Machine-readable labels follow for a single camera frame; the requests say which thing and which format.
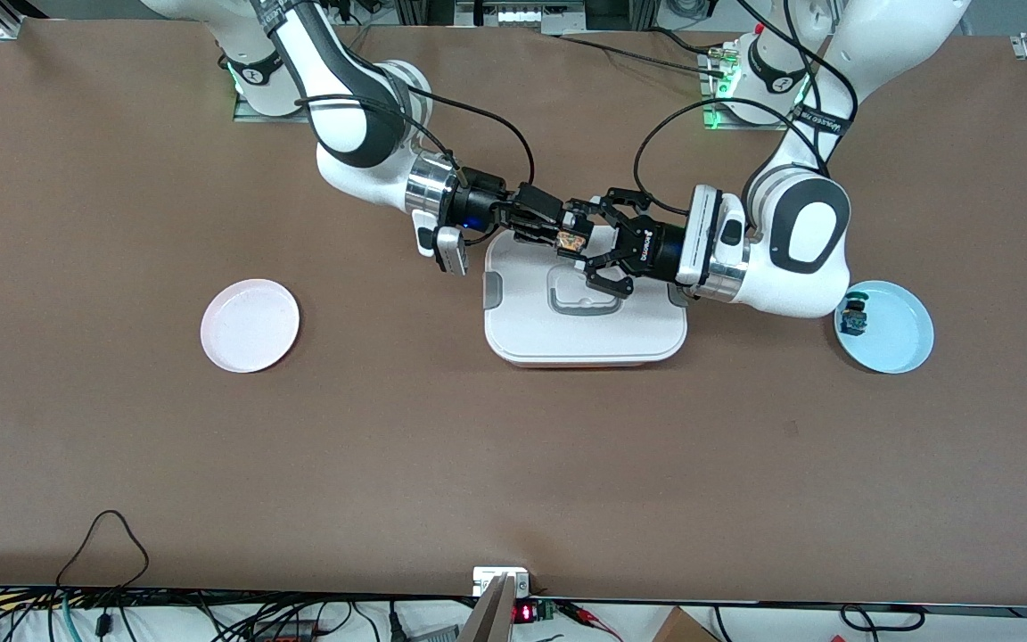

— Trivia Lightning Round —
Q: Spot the silver device with lights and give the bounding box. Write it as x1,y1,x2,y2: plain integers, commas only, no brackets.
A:
456,0,587,33

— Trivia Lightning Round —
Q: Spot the pink round plate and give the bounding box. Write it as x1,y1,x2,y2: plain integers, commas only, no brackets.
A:
200,278,301,374

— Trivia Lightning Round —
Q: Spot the thin black looped cable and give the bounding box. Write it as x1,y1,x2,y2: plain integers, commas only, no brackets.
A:
56,509,151,589

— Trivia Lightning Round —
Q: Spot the red clip lead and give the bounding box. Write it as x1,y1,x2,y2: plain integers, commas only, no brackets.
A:
556,601,623,642

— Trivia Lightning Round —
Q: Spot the black cable loop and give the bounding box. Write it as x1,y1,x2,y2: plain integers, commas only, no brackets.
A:
839,604,926,632

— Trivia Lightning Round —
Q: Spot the thin grey wire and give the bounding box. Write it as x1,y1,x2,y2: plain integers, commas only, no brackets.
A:
335,25,374,63

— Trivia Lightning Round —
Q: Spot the white lunch box grey handle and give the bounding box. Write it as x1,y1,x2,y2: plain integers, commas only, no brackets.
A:
482,227,689,369

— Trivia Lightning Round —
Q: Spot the grey metal bar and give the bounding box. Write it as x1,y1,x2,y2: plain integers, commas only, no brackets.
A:
458,573,516,642

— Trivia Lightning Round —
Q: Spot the blue joystick module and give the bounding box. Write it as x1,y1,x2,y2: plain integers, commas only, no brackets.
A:
839,290,871,338

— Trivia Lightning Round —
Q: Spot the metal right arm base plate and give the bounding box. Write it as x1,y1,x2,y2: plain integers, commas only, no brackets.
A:
233,37,334,123

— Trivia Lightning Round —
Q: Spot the black cable to base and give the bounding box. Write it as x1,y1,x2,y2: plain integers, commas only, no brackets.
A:
549,29,730,74

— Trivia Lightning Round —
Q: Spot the light blue round plate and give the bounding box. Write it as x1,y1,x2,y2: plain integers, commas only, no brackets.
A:
834,280,935,375

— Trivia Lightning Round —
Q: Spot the brown cardboard piece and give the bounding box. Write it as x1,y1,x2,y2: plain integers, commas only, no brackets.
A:
652,606,721,642

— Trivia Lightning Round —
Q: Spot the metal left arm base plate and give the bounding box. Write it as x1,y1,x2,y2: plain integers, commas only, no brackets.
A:
702,49,798,132

